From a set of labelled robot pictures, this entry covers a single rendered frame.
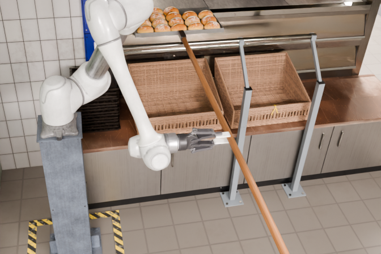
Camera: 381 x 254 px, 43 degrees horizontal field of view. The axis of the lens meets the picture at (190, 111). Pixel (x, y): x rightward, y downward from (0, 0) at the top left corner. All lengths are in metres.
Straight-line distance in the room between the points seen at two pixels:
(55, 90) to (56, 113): 0.12
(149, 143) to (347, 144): 2.06
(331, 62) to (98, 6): 2.32
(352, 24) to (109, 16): 2.26
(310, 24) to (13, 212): 2.44
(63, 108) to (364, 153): 2.31
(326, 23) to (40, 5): 1.97
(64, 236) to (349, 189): 2.09
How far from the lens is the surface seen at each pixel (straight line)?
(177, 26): 2.99
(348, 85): 3.92
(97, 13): 1.95
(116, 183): 3.27
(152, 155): 1.87
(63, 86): 2.38
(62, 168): 2.62
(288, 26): 3.57
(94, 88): 2.45
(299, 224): 3.51
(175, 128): 3.11
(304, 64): 3.77
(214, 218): 3.43
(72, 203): 2.80
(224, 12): 3.33
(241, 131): 3.12
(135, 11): 2.03
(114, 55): 1.97
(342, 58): 3.92
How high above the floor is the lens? 2.56
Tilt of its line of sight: 36 degrees down
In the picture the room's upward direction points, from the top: 4 degrees clockwise
